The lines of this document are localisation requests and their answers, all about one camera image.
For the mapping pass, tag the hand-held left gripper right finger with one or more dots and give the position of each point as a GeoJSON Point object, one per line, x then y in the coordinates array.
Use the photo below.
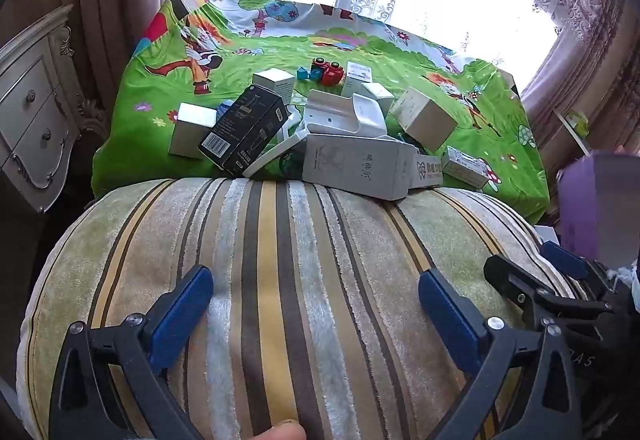
{"type": "Point", "coordinates": [450, 315]}

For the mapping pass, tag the navy blue block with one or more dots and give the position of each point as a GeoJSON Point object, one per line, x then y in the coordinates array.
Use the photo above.
{"type": "Point", "coordinates": [226, 108]}

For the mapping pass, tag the flat white box lid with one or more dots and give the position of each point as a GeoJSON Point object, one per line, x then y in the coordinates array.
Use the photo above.
{"type": "Point", "coordinates": [277, 152]}

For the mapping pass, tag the white cotton fluff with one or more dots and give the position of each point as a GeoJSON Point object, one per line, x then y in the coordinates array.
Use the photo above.
{"type": "Point", "coordinates": [613, 272]}

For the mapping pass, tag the white plastic holder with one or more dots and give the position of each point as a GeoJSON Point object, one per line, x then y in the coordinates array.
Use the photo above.
{"type": "Point", "coordinates": [345, 115]}

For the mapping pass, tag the long white printed box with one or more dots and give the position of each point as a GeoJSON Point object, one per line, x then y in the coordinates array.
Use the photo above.
{"type": "Point", "coordinates": [355, 165]}

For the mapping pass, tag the white carved nightstand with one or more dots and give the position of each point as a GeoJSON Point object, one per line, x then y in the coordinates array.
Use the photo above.
{"type": "Point", "coordinates": [35, 120]}

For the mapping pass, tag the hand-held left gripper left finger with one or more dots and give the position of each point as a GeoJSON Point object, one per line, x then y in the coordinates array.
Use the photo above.
{"type": "Point", "coordinates": [185, 310]}

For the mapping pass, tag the black barcode box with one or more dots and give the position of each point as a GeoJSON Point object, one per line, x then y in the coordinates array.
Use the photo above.
{"type": "Point", "coordinates": [245, 130]}

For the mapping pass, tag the silver white square box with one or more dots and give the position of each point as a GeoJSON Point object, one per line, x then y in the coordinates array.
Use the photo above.
{"type": "Point", "coordinates": [192, 135]}

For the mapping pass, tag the red toy truck teal scoop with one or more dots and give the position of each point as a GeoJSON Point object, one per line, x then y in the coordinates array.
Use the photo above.
{"type": "Point", "coordinates": [325, 70]}

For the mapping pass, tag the person's left hand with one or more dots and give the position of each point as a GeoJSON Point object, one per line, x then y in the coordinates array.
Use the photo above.
{"type": "Point", "coordinates": [280, 432]}

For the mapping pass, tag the white medicine box red figure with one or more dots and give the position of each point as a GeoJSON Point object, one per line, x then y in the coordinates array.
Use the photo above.
{"type": "Point", "coordinates": [465, 165]}

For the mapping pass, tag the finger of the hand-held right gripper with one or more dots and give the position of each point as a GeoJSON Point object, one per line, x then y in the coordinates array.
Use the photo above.
{"type": "Point", "coordinates": [565, 260]}
{"type": "Point", "coordinates": [510, 277]}

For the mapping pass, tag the purple cardboard box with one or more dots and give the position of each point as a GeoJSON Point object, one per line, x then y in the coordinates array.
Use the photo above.
{"type": "Point", "coordinates": [595, 200]}

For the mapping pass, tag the striped plush cushion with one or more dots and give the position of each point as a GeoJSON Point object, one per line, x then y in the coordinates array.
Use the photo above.
{"type": "Point", "coordinates": [300, 270]}

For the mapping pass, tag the white box embossed logo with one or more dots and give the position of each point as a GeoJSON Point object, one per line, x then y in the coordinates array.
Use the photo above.
{"type": "Point", "coordinates": [377, 96]}

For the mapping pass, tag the white medicine box pink print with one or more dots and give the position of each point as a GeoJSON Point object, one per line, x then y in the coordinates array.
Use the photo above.
{"type": "Point", "coordinates": [357, 71]}

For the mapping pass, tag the green cartoon printed bedsheet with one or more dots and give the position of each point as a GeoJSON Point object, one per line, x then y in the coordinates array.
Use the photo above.
{"type": "Point", "coordinates": [400, 65]}

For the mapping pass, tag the white box with grey logo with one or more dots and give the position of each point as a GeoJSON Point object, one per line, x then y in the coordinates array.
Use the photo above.
{"type": "Point", "coordinates": [426, 170]}

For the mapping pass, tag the white wall shelf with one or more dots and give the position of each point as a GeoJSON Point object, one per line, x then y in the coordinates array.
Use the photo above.
{"type": "Point", "coordinates": [575, 132]}

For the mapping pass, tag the small white box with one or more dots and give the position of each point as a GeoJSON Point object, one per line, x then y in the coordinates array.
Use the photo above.
{"type": "Point", "coordinates": [274, 82]}

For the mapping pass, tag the white cube box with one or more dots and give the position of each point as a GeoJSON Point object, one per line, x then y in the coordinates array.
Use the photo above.
{"type": "Point", "coordinates": [422, 117]}

